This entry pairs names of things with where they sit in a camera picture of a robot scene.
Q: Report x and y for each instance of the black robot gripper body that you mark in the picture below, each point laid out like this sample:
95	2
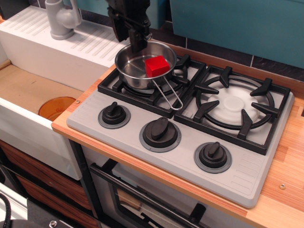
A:
134	11

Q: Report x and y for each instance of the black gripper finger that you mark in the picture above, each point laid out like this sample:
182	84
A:
138	40
121	28

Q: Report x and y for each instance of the small stainless steel pan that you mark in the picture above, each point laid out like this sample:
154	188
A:
131	67

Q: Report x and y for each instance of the red wooden cube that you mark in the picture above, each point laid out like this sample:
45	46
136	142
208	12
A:
156	66

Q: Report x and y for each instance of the black left stove knob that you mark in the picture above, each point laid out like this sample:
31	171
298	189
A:
114	116

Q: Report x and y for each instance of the black stove knob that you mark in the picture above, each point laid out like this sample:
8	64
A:
114	116
160	135
213	157

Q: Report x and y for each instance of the black middle stove knob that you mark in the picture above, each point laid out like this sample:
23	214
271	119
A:
160	135

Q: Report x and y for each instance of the black right stove knob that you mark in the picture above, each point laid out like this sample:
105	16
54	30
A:
213	157

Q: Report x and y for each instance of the grey toy stove top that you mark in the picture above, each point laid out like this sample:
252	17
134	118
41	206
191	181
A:
241	183

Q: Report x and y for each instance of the grey toy faucet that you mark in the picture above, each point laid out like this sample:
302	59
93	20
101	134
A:
62	21

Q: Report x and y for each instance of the black left burner grate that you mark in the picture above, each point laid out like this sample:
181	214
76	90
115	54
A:
185	74

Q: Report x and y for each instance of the black burner grate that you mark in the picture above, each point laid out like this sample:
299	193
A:
239	109
185	74

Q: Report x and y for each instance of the white toy sink unit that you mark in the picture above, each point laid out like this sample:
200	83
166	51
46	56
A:
35	68

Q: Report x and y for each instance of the orange translucent plate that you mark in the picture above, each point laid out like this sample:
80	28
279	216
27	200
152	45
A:
53	108

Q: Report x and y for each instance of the black right burner grate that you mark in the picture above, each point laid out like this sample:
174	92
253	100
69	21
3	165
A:
239	109

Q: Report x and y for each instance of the wood grain drawer fronts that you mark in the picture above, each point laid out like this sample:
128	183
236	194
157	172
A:
57	192

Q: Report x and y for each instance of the oven door with black handle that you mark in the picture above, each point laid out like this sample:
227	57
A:
139	201

